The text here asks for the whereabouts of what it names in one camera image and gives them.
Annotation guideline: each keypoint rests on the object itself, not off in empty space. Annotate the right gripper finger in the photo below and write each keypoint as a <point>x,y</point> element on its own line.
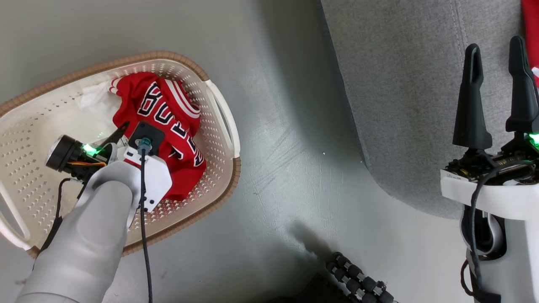
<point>471,118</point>
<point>522,101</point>

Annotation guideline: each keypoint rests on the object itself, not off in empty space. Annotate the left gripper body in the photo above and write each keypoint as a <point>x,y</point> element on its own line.
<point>65,153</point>

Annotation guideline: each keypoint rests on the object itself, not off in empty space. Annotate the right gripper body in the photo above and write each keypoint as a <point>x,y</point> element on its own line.
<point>518,162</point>

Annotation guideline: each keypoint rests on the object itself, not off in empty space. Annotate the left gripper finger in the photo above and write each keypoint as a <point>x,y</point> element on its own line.
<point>116,135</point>

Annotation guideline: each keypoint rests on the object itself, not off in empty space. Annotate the red basketball jersey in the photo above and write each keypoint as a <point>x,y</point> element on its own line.
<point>177,126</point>

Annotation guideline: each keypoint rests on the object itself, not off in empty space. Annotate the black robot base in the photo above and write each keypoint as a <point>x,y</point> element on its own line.
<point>311,294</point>

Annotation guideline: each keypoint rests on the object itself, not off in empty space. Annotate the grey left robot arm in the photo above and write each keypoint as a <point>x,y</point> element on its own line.
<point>84,244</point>

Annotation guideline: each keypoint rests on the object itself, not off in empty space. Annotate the cream perforated laundry basket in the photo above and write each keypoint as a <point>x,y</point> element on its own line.
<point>38,126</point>

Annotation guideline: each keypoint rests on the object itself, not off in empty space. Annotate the red garment white trim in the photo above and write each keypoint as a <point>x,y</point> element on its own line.
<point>531,25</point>

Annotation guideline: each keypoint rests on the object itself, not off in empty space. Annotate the grey fabric sofa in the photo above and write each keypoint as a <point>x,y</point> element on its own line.
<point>400,84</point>

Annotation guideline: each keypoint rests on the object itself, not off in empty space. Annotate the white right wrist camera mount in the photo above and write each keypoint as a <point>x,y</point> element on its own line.
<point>505,202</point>

